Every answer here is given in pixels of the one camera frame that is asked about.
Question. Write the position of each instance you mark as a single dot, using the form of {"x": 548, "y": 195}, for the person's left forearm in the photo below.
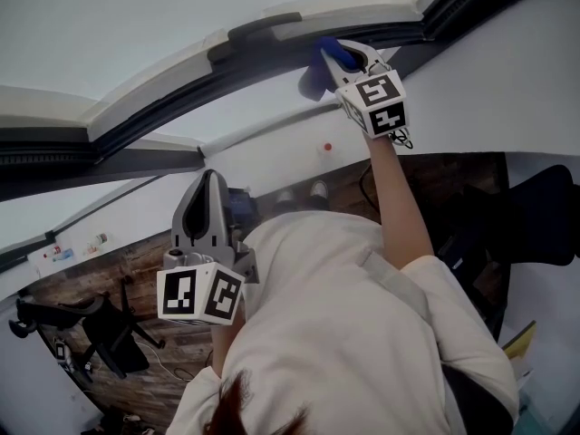
{"x": 224, "y": 347}

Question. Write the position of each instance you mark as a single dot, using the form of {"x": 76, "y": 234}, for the person's right forearm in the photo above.
{"x": 399, "y": 206}

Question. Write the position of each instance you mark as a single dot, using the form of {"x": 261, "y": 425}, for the yellow cardboard box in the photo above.
{"x": 521, "y": 340}

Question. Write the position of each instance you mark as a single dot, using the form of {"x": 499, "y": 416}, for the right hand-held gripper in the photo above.
{"x": 376, "y": 107}

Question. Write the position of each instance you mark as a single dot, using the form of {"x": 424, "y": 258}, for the person's white shoe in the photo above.
{"x": 319, "y": 188}
{"x": 284, "y": 196}

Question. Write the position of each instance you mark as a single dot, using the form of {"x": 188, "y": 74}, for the clear plastic bottle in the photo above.
{"x": 100, "y": 238}

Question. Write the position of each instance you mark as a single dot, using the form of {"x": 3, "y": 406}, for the black office chair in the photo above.
{"x": 118, "y": 342}
{"x": 534, "y": 215}

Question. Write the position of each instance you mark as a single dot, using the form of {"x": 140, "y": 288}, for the red-capped plastic bottle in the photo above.
{"x": 327, "y": 147}
{"x": 51, "y": 253}

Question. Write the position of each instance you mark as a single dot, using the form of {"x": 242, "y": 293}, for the person's left white shoe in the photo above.
{"x": 284, "y": 196}

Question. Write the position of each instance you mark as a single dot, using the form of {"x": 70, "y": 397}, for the blue cleaning cloth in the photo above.
{"x": 312, "y": 84}

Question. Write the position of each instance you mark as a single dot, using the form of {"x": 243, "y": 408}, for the orange-label plastic bottle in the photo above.
{"x": 91, "y": 248}

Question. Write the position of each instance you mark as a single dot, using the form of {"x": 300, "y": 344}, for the person's right white shoe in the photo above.
{"x": 319, "y": 188}

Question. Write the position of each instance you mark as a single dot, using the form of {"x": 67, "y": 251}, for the person's white sweatshirt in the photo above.
{"x": 340, "y": 333}

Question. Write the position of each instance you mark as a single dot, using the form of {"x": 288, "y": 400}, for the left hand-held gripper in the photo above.
{"x": 181, "y": 292}

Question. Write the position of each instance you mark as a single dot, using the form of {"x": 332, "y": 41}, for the white patterned device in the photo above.
{"x": 60, "y": 350}

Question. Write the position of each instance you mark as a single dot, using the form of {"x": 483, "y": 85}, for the blue-label plastic bottle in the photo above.
{"x": 63, "y": 255}

